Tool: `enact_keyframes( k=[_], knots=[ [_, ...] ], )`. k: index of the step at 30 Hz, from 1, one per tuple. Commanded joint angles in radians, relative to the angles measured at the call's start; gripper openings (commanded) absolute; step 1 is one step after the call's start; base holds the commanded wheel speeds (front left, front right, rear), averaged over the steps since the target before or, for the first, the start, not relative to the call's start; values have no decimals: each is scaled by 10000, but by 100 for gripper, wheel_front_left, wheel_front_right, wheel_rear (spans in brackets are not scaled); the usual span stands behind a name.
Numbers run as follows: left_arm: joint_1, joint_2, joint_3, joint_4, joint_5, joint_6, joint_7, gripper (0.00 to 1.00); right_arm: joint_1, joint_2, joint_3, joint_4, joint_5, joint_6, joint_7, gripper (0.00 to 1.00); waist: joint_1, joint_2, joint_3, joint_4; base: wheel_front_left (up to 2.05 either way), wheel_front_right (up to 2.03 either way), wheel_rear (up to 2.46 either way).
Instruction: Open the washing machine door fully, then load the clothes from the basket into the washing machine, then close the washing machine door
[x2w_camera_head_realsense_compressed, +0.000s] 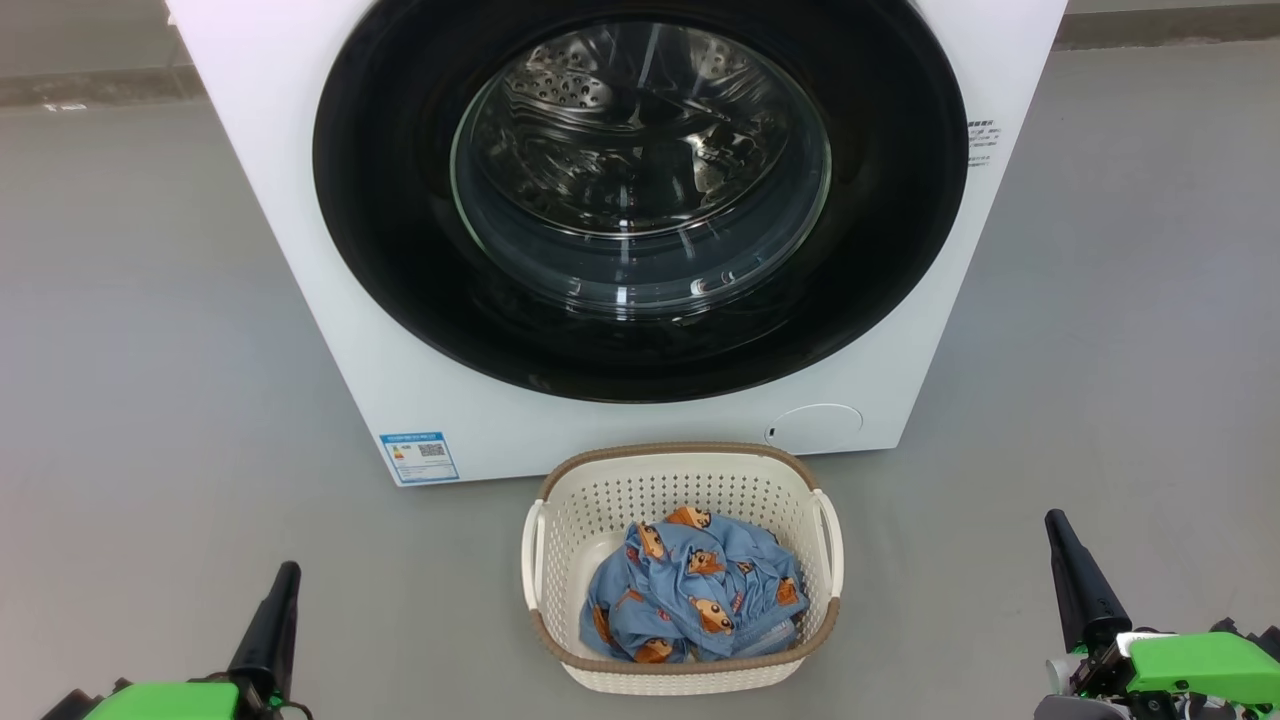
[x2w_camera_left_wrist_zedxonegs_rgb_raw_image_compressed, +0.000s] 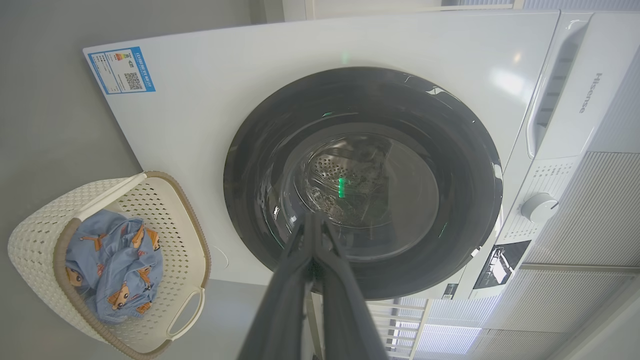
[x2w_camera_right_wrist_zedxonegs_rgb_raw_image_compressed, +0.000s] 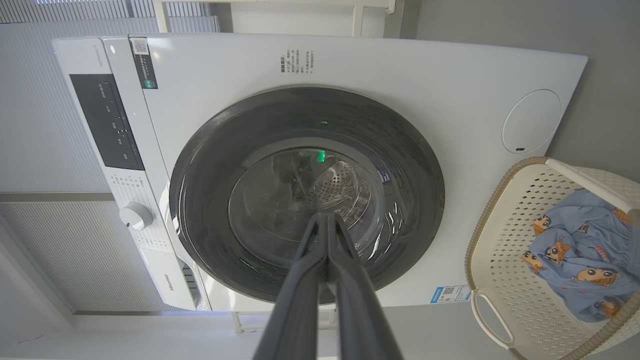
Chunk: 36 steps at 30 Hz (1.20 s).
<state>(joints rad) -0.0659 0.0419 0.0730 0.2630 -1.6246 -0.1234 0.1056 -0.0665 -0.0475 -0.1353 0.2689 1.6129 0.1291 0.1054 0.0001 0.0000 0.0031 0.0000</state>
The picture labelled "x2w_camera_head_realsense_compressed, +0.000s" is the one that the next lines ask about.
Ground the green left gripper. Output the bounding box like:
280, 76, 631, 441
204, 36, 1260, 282
40, 561, 302, 720

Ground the blue energy label sticker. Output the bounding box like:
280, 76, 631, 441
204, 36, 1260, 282
379, 431, 460, 486

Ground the round black glass washer door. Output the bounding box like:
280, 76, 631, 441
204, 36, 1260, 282
312, 0, 969, 404

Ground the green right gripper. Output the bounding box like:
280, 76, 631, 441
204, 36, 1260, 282
1035, 509, 1280, 720

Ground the round white filter cover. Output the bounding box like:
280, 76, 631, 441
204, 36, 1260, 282
765, 403, 864, 453

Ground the cream perforated laundry basket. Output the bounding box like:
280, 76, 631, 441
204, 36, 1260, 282
520, 442, 845, 696

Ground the blue bear print garment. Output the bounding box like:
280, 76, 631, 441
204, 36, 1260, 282
625, 506, 809, 646

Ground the white front-load washing machine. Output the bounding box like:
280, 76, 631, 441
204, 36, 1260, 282
165, 0, 1069, 488

